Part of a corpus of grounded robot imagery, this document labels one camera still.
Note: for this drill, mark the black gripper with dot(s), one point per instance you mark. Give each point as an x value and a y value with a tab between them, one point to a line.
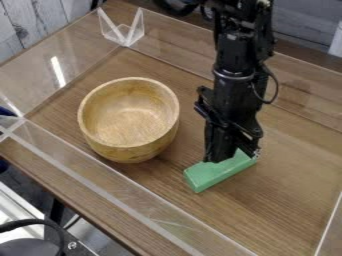
229	106

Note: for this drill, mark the green rectangular block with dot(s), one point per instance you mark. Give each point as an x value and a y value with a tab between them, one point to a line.
206	174

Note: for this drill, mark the brown wooden bowl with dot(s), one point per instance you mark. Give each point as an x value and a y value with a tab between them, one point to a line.
128	119

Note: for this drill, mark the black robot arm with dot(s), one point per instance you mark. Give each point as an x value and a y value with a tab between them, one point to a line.
243	36

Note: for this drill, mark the clear acrylic tray walls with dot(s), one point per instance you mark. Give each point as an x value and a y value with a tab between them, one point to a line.
278	209

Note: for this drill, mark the blue object at edge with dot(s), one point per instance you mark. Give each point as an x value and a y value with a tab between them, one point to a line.
7	112

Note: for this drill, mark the black metal bracket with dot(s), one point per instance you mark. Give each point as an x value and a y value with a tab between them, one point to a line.
66	220

